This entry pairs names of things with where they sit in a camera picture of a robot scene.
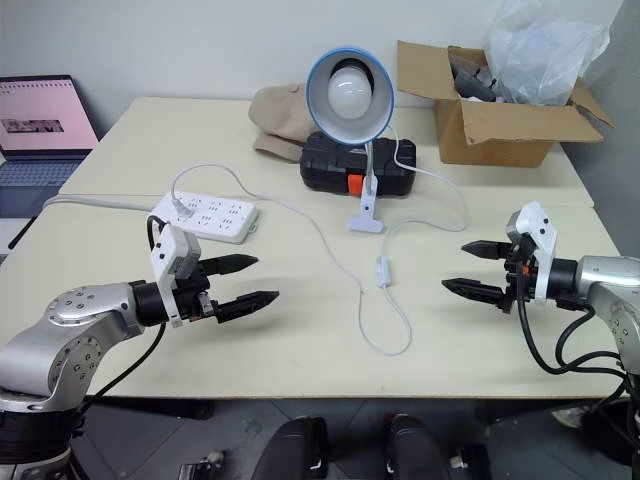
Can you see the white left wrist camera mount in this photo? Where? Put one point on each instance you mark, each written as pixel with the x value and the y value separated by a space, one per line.
pixel 167 250

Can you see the white power strip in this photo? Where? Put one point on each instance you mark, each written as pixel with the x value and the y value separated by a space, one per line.
pixel 220 220

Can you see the dark rounded shape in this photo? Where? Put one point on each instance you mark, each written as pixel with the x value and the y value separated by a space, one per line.
pixel 295 450
pixel 412 447

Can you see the clear plastic bag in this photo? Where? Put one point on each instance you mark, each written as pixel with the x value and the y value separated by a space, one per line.
pixel 540 50

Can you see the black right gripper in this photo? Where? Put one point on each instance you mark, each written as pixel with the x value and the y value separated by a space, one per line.
pixel 517 280

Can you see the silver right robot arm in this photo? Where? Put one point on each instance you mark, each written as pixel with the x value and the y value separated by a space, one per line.
pixel 600 280

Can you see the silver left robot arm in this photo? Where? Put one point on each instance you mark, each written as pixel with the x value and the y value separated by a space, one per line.
pixel 75 320

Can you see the brown cardboard box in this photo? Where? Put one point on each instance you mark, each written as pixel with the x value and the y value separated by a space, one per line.
pixel 500 140

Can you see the black case with orange latch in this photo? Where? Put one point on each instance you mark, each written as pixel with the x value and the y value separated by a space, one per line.
pixel 330 167

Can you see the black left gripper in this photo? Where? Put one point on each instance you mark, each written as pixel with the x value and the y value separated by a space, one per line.
pixel 192 296

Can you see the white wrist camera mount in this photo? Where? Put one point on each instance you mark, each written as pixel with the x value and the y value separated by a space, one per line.
pixel 167 250
pixel 542 230

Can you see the open laptop with pink screen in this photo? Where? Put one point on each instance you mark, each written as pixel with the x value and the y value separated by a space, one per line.
pixel 40 110

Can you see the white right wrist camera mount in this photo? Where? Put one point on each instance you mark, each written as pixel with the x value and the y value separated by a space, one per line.
pixel 542 230

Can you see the dark grey bundled item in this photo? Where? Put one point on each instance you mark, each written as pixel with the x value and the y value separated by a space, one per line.
pixel 470 80

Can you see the blue white clip desk lamp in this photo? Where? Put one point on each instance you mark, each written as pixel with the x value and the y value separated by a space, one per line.
pixel 350 127

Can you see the white light bulb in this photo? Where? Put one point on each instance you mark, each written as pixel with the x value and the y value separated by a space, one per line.
pixel 351 92

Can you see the beige cloth hat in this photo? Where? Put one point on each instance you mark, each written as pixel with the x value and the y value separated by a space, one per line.
pixel 280 115

